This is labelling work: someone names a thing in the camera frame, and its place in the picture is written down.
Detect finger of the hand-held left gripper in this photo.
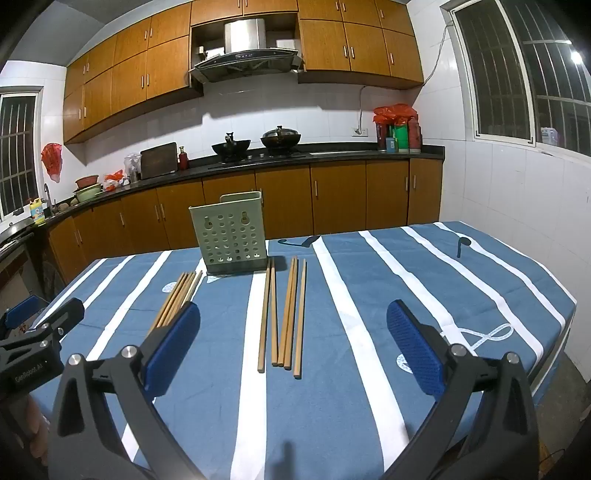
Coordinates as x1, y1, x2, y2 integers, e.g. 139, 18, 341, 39
0, 295, 48, 334
31, 298, 86, 343

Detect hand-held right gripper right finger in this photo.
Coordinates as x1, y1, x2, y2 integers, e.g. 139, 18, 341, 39
383, 299, 541, 480

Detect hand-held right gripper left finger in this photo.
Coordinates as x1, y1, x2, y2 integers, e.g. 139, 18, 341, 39
48, 302, 201, 480

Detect wooden chopstick pair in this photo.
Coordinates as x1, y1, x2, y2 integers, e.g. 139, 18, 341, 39
180, 270, 204, 309

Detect chopsticks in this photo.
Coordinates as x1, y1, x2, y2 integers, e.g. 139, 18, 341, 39
270, 257, 279, 367

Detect green perforated utensil holder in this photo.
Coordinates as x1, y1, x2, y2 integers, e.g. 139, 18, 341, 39
188, 191, 271, 276

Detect person's left hand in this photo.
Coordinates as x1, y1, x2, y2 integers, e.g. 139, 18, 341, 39
9, 394, 51, 467

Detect blue white striped tablecloth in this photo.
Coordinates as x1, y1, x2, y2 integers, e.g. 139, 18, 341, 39
28, 220, 578, 480

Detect stacked bowls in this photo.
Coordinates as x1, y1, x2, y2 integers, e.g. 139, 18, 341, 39
74, 174, 105, 204

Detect small barred window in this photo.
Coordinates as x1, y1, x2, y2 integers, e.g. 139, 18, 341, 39
0, 90, 44, 222

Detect dark cutting board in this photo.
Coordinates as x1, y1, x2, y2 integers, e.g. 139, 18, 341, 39
140, 142, 179, 180

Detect wooden base cabinets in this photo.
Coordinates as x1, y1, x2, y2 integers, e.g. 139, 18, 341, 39
44, 158, 443, 287

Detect gas stove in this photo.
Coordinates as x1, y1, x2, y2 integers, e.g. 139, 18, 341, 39
208, 150, 310, 171

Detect black kitchen countertop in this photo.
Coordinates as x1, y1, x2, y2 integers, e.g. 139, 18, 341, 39
0, 144, 445, 245

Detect red plastic bags on counter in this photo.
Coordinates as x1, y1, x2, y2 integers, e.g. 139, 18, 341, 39
373, 104, 423, 153

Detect black wok with lid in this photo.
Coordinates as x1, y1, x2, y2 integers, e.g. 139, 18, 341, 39
260, 126, 303, 155

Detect large barred window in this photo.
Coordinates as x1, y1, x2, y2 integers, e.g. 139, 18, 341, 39
450, 0, 591, 160

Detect steel range hood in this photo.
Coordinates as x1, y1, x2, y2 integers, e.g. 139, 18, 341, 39
188, 17, 304, 84

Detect red plastic bag on wall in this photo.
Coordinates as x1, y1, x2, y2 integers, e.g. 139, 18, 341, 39
41, 143, 63, 183

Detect white cable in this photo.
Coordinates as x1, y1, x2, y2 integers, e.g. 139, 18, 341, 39
358, 23, 451, 132

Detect wooden wall cabinets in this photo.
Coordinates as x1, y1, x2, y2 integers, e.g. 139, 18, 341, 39
62, 0, 424, 145

